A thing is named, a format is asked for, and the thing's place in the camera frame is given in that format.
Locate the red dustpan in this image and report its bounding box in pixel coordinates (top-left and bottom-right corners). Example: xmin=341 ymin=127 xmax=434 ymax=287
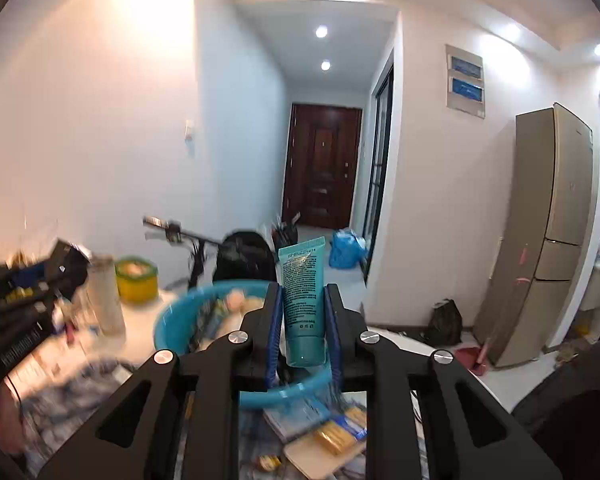
xmin=455 ymin=330 xmax=496 ymax=376

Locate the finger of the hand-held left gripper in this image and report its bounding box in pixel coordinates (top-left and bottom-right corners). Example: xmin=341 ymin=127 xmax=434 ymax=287
xmin=0 ymin=287 xmax=61 ymax=331
xmin=0 ymin=240 xmax=91 ymax=291

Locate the beige plastic tray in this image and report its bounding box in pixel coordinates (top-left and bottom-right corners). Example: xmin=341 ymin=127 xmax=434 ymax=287
xmin=284 ymin=425 xmax=371 ymax=478

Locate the champagne refrigerator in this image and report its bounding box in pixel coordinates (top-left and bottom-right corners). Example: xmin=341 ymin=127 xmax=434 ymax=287
xmin=472 ymin=102 xmax=596 ymax=368

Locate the black framed glass door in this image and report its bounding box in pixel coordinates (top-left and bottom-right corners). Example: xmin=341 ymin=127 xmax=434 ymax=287
xmin=365 ymin=65 xmax=396 ymax=281

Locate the dark brown door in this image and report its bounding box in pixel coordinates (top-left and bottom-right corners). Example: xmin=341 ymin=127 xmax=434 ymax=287
xmin=282 ymin=103 xmax=363 ymax=231

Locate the black backpack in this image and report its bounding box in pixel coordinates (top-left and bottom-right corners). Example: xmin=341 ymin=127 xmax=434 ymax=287
xmin=214 ymin=231 xmax=278 ymax=283

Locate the teal cream tube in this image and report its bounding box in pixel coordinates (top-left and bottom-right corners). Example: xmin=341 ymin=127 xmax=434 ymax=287
xmin=278 ymin=236 xmax=327 ymax=367

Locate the person's left hand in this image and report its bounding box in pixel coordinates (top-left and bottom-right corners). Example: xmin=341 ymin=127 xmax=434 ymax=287
xmin=0 ymin=389 xmax=27 ymax=457

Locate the wrapped yellow soap bar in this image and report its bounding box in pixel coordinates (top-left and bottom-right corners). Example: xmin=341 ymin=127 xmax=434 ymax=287
xmin=314 ymin=422 xmax=356 ymax=456

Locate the beige floral tumbler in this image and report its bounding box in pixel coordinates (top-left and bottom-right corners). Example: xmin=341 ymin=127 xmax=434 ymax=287
xmin=87 ymin=255 xmax=126 ymax=336

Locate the blue plastic basin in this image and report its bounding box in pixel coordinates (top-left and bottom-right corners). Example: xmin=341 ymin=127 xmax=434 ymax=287
xmin=153 ymin=281 xmax=341 ymax=411

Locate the blue plastic bag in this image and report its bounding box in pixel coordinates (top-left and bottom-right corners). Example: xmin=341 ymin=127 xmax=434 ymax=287
xmin=329 ymin=228 xmax=368 ymax=269

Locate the black bicycle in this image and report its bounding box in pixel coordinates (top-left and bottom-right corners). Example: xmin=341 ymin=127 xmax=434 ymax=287
xmin=142 ymin=216 xmax=241 ymax=291

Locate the black bag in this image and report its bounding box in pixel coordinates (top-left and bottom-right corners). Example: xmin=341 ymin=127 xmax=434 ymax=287
xmin=425 ymin=299 xmax=463 ymax=347

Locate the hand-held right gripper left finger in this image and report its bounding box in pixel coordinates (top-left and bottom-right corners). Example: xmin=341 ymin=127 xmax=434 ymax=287
xmin=37 ymin=282 xmax=283 ymax=480

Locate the clear bag with beige puff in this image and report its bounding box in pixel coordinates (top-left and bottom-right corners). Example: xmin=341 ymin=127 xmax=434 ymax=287
xmin=224 ymin=289 xmax=262 ymax=322

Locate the blue white sachet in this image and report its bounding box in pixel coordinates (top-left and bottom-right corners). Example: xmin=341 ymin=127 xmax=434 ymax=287
xmin=262 ymin=395 xmax=368 ymax=441

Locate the yellow tub with green lid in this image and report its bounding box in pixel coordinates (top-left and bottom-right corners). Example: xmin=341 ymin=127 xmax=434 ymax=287
xmin=116 ymin=256 xmax=159 ymax=303

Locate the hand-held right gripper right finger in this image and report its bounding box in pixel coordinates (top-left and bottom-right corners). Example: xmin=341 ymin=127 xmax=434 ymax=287
xmin=325 ymin=284 xmax=563 ymax=480

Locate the grey electrical panel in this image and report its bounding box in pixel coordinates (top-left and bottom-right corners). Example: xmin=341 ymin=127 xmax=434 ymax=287
xmin=445 ymin=44 xmax=486 ymax=119

